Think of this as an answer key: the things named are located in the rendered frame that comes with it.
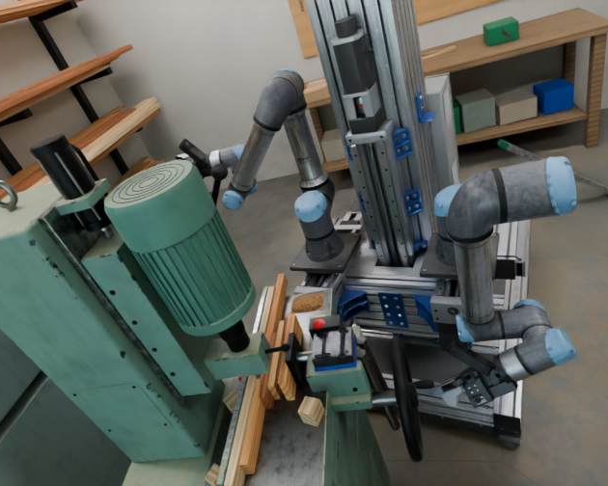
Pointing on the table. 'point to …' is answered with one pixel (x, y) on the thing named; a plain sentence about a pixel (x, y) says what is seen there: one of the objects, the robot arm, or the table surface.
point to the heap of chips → (307, 303)
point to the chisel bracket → (244, 362)
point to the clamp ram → (294, 359)
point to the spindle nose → (235, 337)
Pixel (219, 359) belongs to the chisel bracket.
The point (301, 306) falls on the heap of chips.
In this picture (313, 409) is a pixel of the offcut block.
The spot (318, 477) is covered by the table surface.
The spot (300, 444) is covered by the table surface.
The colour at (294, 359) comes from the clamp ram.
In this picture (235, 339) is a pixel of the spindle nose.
